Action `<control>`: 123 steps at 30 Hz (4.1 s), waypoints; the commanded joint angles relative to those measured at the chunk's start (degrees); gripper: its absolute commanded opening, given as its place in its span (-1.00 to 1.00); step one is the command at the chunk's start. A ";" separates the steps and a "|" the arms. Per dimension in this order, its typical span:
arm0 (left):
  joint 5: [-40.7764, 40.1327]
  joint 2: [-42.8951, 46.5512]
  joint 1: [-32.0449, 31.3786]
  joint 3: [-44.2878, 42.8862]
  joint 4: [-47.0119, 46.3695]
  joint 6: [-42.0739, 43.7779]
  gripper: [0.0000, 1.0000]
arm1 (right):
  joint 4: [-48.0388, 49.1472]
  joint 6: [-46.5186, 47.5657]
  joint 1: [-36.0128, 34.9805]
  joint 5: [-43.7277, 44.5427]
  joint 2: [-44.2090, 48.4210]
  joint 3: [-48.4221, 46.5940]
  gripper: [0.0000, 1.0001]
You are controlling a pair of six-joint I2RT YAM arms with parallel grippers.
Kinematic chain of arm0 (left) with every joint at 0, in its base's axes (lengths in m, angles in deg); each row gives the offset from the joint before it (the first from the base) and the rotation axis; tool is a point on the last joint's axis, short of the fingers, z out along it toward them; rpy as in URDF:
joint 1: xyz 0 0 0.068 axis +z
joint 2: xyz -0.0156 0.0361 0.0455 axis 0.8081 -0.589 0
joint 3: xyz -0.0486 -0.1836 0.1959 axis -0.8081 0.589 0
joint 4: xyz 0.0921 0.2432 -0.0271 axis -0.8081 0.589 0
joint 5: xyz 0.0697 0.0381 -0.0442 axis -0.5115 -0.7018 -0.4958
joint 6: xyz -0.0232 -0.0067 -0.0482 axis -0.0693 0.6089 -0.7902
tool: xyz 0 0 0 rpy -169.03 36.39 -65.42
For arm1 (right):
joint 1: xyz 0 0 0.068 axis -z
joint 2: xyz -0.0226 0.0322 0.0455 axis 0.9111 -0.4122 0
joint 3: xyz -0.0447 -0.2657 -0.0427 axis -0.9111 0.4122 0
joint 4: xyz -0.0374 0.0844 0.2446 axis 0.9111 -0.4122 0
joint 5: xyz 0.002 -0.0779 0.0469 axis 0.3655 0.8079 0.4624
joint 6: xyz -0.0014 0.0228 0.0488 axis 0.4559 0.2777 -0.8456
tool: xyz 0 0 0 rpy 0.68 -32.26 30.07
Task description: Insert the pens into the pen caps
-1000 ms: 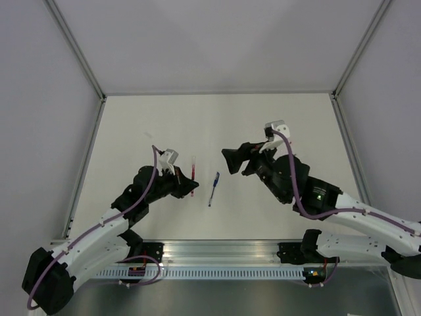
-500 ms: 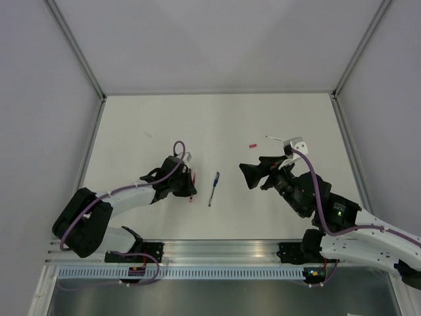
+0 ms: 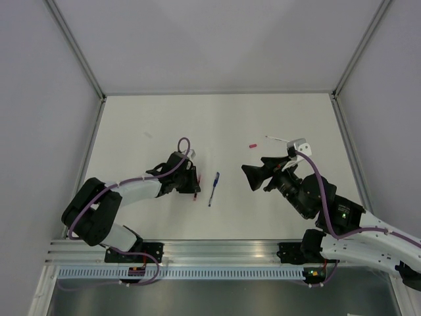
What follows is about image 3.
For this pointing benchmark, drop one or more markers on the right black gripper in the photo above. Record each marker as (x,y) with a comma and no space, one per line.
(272,166)

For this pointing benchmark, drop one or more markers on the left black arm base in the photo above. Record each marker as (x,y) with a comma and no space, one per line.
(139,253)

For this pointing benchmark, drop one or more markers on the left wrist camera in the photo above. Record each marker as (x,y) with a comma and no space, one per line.
(191,154)

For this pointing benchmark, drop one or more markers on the white slotted cable duct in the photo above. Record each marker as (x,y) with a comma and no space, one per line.
(182,273)

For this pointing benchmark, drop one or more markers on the left aluminium frame post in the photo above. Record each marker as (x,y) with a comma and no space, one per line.
(75,48)

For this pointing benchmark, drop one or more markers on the red gel pen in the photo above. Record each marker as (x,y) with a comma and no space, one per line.
(196,193)

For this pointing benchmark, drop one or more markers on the aluminium frame post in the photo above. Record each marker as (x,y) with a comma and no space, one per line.
(75,48)
(367,36)

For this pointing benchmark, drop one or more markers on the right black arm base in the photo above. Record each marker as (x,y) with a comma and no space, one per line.
(296,254)

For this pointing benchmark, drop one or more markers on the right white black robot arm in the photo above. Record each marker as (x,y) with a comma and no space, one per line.
(344,230)

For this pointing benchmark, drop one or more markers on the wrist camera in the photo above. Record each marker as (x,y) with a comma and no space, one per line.
(295,150)
(191,154)

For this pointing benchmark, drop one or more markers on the right aluminium frame post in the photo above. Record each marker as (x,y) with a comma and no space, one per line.
(367,36)

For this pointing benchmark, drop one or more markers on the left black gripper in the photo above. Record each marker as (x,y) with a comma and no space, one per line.
(193,186)

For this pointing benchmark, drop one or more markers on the blue gel pen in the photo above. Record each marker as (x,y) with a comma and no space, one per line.
(214,185)

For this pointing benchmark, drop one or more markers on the aluminium mounting rail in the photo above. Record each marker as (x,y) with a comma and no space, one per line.
(183,253)

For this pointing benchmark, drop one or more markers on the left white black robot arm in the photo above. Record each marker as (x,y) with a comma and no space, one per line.
(90,216)

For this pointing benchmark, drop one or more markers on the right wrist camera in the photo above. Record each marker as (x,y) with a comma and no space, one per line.
(295,150)

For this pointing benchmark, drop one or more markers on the white red-tipped marker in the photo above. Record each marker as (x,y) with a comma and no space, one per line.
(276,139)

